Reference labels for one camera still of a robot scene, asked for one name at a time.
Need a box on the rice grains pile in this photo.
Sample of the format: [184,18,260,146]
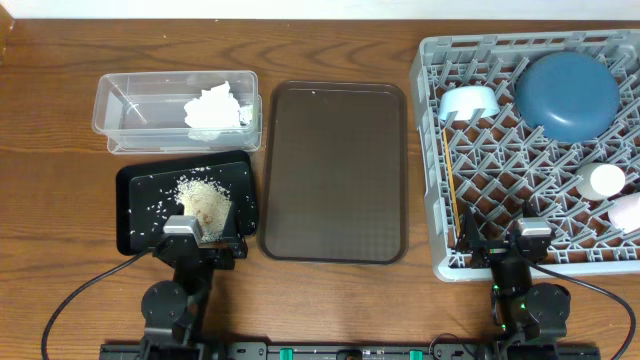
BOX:
[175,179,232,243]

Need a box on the wooden chopstick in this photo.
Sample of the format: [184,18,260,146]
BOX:
[442,129,461,239]

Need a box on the cream paper cup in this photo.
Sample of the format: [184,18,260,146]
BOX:
[576,163,626,201]

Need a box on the pink-lined paper cup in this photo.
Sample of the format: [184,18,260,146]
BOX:
[608,193,640,234]

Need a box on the white tissue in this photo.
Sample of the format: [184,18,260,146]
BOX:
[184,81,247,141]

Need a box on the light blue bowl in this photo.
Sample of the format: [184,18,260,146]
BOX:
[438,85,500,121]

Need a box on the dark blue plate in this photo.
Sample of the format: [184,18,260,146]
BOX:
[515,52,620,143]

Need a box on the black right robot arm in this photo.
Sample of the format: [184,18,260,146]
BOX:
[227,206,571,360]

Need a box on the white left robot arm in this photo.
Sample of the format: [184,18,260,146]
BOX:
[138,234,248,360]

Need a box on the grey dishwasher rack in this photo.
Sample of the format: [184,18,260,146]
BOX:
[410,30,639,282]

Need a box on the clear plastic waste bin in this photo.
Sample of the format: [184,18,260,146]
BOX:
[92,70,262,154]

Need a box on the black plastic tray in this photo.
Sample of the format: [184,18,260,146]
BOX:
[116,150,259,256]

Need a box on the brown serving tray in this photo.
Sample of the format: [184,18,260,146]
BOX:
[257,81,409,265]

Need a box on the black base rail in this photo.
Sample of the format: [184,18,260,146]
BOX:
[98,340,601,360]

